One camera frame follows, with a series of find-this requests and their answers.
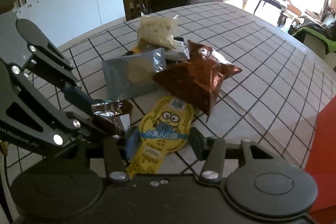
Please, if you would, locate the sofa with green blanket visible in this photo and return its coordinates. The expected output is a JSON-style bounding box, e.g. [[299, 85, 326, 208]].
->
[[288, 14, 335, 68]]

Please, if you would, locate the dark red snack bag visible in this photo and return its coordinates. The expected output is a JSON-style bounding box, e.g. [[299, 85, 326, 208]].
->
[[153, 40, 242, 116]]

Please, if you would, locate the red cardboard box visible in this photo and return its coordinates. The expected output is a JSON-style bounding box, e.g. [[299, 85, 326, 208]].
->
[[305, 98, 336, 210]]

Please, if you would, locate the brown chocolate bar wrapper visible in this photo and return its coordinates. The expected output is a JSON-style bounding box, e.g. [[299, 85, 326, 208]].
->
[[91, 100, 133, 137]]

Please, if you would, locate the white translucent snack bag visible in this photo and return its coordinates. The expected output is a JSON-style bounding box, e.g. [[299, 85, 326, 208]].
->
[[137, 14, 184, 52]]

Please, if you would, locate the coffee table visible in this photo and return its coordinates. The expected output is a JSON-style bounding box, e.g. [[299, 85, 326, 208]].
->
[[253, 0, 289, 27]]

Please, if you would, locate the checkered tablecloth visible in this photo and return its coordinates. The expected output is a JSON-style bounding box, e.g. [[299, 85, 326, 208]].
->
[[0, 2, 336, 224]]

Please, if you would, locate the blue grey snack packet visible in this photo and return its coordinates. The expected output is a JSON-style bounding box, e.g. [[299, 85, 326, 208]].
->
[[102, 48, 166, 101]]

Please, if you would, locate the yellow minion snack packet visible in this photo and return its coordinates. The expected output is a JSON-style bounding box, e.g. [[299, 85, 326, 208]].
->
[[127, 96, 194, 177]]

